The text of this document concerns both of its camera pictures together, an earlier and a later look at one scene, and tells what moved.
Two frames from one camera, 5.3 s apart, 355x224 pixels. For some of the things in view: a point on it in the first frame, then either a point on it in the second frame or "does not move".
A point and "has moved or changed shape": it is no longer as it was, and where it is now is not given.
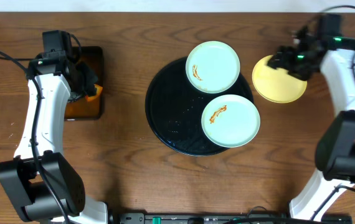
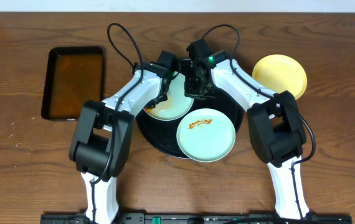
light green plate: x=213 y=66 has moved or changed shape
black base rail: x=142 y=218 does not move
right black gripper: x=280 y=59 → x=190 y=91
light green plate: x=230 y=121 → x=206 y=135
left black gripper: x=85 y=73 → x=160 y=100
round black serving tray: x=174 y=107 → x=161 y=134
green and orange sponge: x=99 y=89 → x=148 y=110
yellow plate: x=276 y=85 does not move
